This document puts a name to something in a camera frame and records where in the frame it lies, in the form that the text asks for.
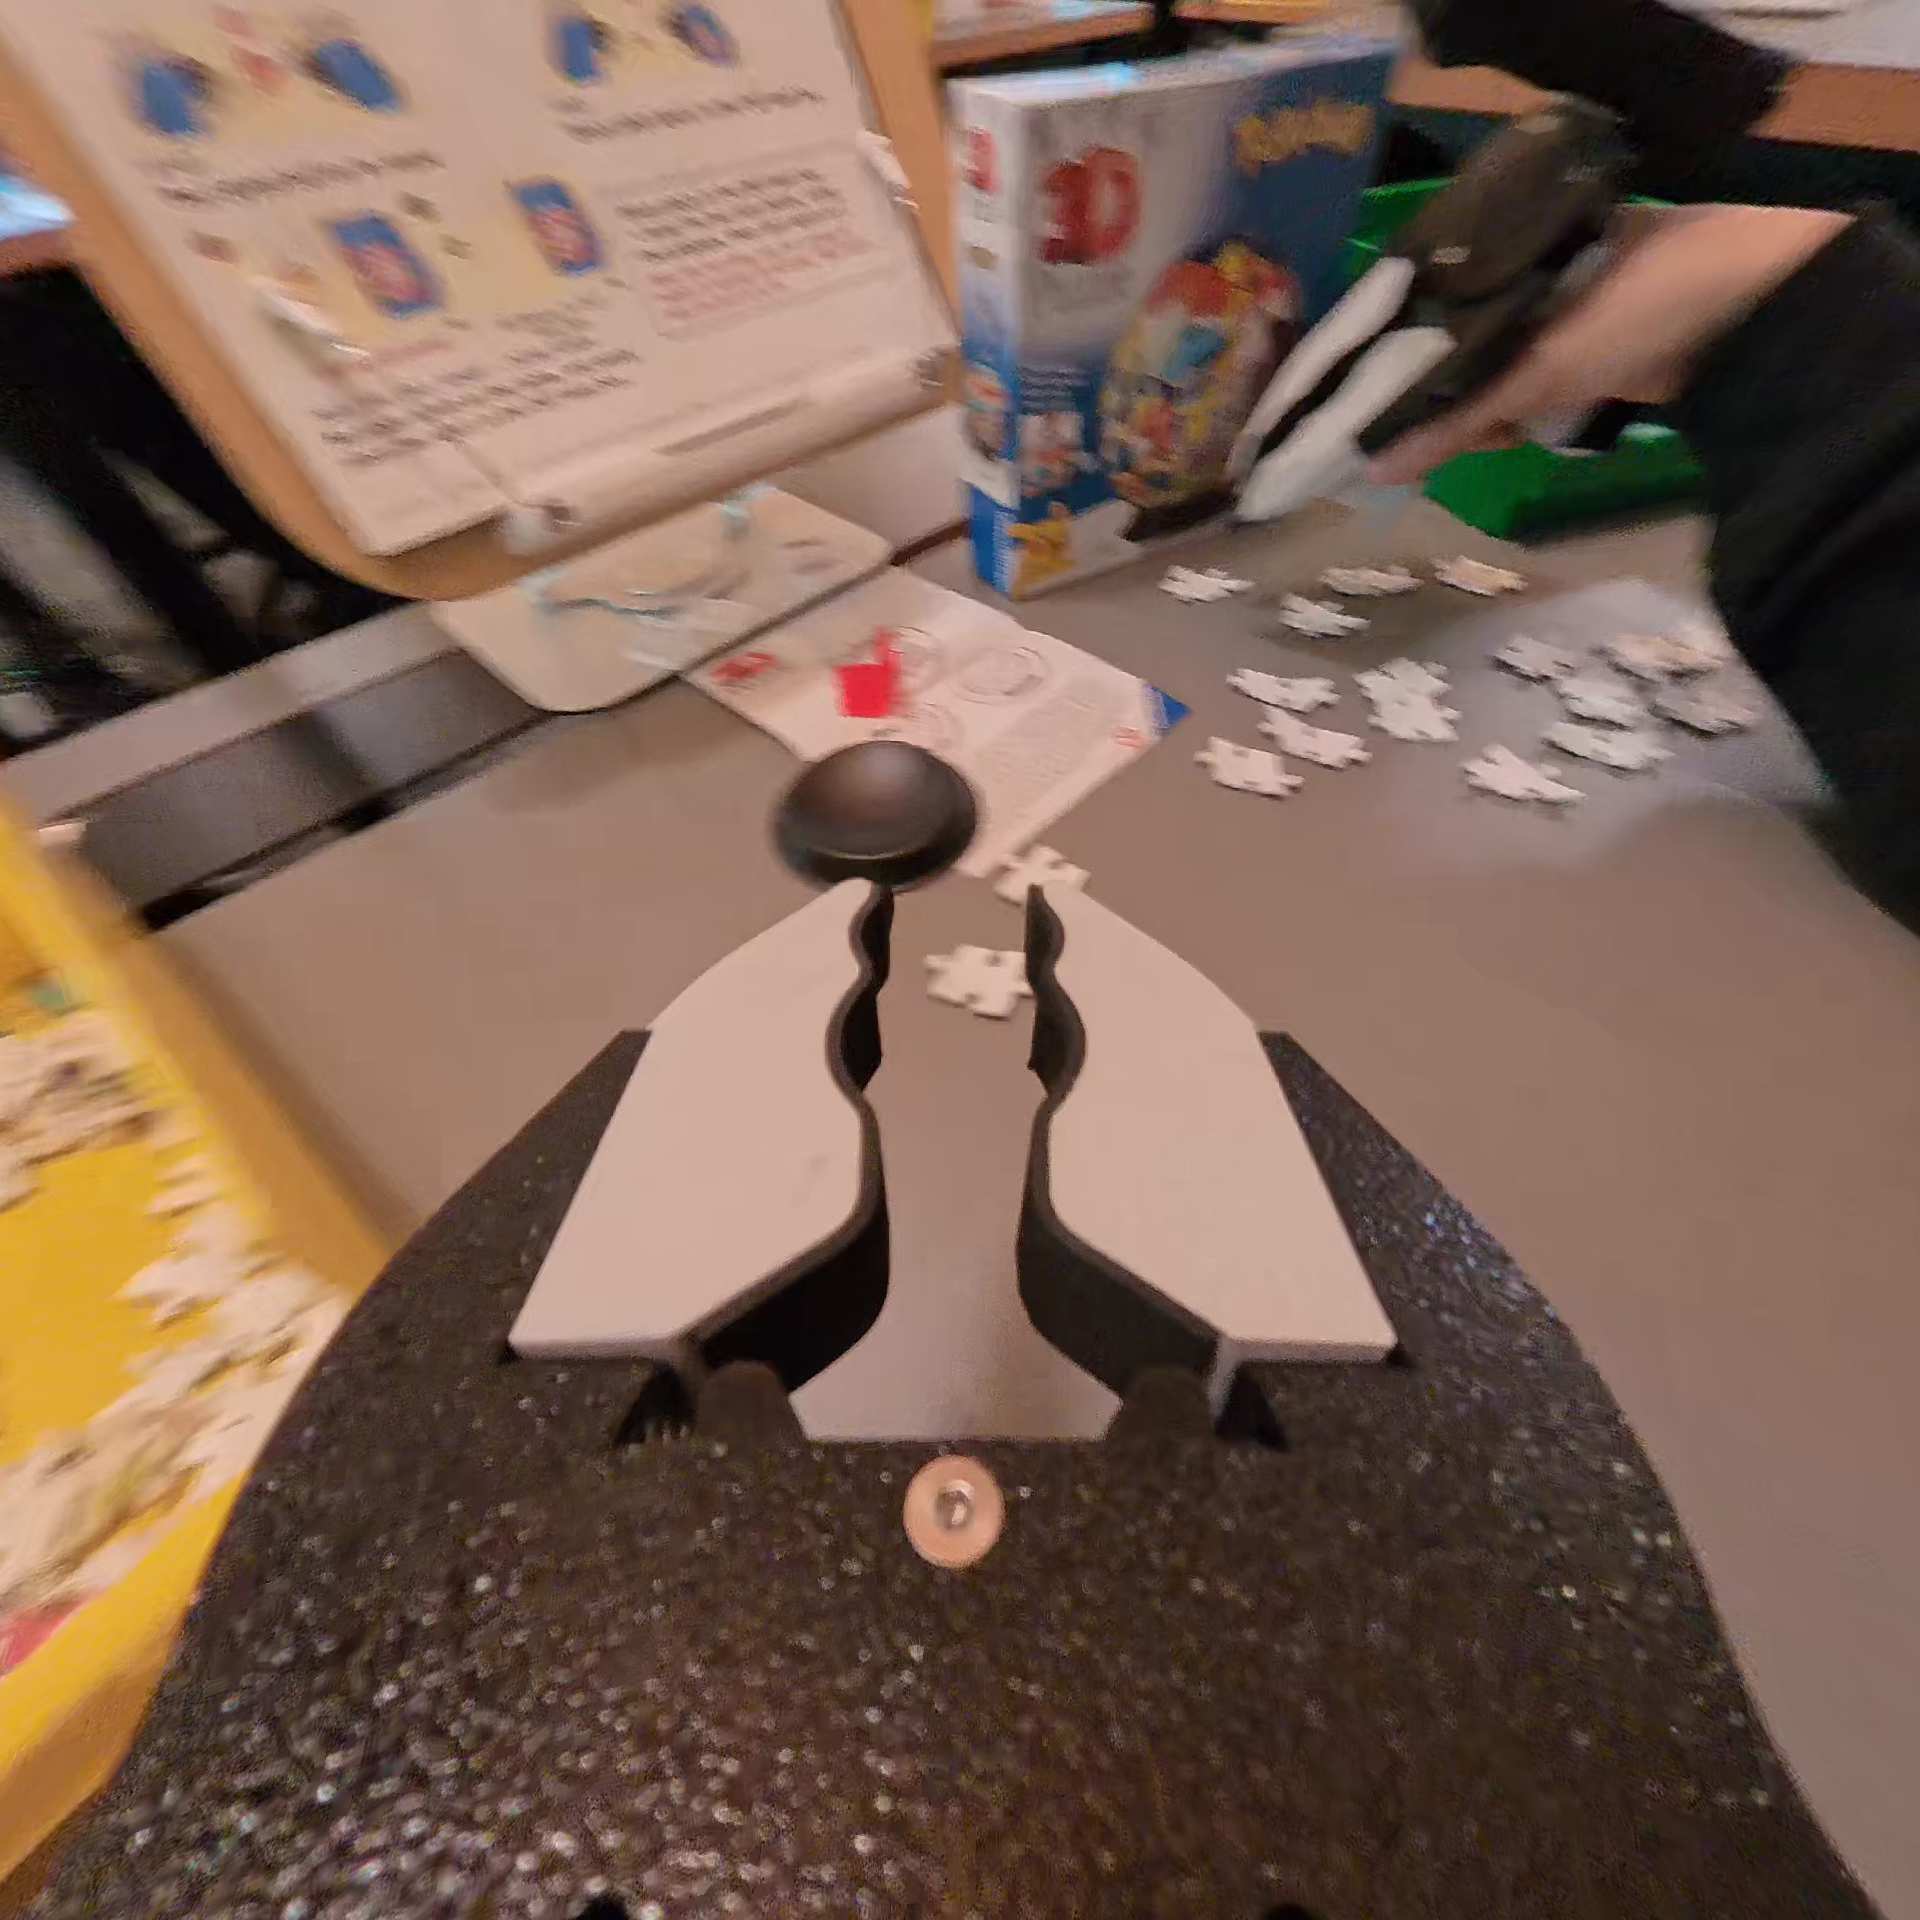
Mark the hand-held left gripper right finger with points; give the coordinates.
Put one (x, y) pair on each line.
(1186, 1171)

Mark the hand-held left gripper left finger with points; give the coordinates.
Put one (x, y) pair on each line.
(704, 1171)

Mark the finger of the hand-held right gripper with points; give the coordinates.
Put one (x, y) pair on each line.
(1349, 428)
(1349, 339)

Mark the spread of white puzzle pieces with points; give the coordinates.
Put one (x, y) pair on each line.
(1290, 691)

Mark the person's right forearm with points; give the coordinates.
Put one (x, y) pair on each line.
(1830, 524)

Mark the blue puzzle box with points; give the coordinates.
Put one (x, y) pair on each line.
(1109, 271)

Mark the person's right hand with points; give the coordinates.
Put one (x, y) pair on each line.
(1680, 300)

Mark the green plastic bin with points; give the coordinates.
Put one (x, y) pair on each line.
(1575, 487)

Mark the wooden shelf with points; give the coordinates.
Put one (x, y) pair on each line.
(1861, 106)

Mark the black dome stand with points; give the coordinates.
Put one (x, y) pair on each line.
(874, 818)

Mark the folded paper leaflet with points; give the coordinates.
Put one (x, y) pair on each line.
(1051, 704)

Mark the heap of jigsaw pieces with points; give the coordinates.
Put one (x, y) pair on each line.
(226, 1290)

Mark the clear plastic bag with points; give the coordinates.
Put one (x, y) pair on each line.
(676, 578)

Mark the yellow cardboard tray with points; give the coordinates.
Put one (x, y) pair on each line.
(60, 1305)

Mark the wooden book stand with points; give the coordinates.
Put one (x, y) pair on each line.
(406, 578)

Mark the printed instruction sheet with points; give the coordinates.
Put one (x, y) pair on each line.
(495, 300)

